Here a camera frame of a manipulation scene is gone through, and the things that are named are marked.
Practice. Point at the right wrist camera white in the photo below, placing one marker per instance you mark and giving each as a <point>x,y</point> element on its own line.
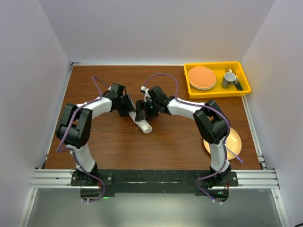
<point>147,97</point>

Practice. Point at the dark green utensil in tray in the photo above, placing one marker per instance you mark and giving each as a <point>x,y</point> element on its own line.
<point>238,86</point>

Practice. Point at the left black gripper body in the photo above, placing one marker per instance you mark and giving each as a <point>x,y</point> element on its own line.
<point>125,105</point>

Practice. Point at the aluminium frame rail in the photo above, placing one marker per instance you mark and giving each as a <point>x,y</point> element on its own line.
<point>259,179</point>

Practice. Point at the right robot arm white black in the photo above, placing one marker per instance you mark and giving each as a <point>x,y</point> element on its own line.
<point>213,126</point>

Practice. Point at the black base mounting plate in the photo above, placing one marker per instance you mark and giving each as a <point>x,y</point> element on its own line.
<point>154,181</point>

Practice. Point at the white cloth napkin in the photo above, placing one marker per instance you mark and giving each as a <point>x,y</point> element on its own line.
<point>142,124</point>

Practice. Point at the cream yellow plate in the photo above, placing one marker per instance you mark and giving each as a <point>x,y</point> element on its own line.
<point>233,143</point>

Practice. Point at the yellow plastic tray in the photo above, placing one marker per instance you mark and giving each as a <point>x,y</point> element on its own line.
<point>219,68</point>

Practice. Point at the grey white mug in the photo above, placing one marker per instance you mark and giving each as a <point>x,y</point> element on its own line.
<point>229,79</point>

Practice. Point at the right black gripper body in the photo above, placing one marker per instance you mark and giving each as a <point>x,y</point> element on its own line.
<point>150,108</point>

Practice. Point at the orange patterned plate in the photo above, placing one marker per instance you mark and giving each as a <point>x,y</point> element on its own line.
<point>202,78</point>

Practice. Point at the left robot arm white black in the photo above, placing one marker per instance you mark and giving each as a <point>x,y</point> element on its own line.
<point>74,127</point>

